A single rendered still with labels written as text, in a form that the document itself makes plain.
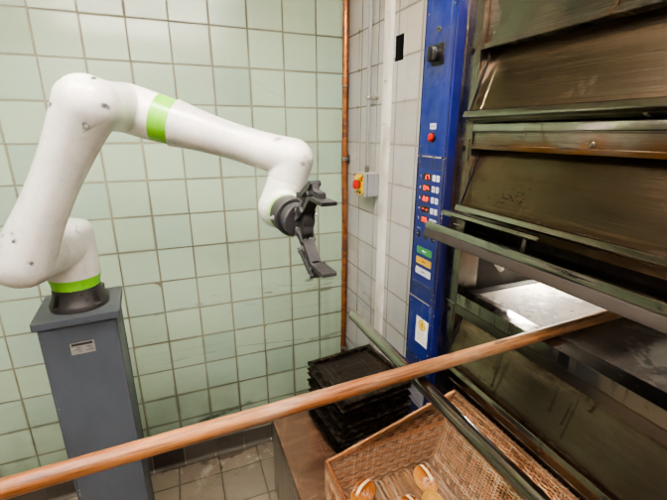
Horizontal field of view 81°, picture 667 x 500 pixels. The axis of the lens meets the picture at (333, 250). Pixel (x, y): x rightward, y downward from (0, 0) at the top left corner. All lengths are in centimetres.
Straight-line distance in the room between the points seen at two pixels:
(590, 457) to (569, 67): 86
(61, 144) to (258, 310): 132
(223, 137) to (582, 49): 82
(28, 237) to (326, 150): 131
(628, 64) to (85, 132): 106
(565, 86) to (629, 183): 25
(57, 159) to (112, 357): 59
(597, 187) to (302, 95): 133
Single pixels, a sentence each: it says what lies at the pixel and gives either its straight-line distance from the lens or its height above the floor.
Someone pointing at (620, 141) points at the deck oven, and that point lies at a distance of 96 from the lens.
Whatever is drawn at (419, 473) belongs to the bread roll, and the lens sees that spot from 146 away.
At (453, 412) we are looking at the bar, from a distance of 82.
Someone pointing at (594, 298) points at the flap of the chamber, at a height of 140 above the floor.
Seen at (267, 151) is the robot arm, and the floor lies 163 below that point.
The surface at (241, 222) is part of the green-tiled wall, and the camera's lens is 190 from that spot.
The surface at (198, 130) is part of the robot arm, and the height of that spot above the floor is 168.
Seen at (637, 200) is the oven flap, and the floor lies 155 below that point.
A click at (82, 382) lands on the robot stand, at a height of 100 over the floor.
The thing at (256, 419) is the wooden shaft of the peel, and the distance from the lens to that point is 76.
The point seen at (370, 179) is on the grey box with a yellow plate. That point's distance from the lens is 168.
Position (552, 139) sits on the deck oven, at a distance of 105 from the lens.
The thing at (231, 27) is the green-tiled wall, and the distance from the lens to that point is 190.
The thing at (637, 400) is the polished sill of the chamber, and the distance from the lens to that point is 102.
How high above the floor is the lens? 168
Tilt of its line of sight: 17 degrees down
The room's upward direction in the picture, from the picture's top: straight up
